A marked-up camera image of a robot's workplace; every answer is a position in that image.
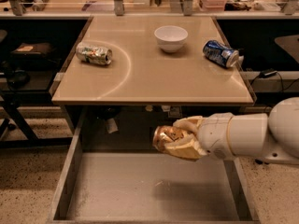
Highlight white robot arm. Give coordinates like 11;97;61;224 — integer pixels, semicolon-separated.
152;97;299;164

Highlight white paper tag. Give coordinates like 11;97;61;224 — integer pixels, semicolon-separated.
105;118;119;133

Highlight crushed green soda can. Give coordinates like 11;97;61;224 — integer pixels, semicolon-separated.
76;42;112;65

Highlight crushed blue soda can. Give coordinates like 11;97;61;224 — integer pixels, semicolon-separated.
203;40;239;68

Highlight open grey top drawer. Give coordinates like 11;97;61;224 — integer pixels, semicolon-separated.
47;107;260;224

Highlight white bowl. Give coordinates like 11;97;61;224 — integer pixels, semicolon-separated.
154;25;188;53

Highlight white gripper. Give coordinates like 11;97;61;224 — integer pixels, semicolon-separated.
162;113;234;161

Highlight black office chair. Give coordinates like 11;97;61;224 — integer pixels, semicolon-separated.
0;42;70;148

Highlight crushed orange soda can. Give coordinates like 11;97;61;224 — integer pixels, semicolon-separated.
152;126;192;154

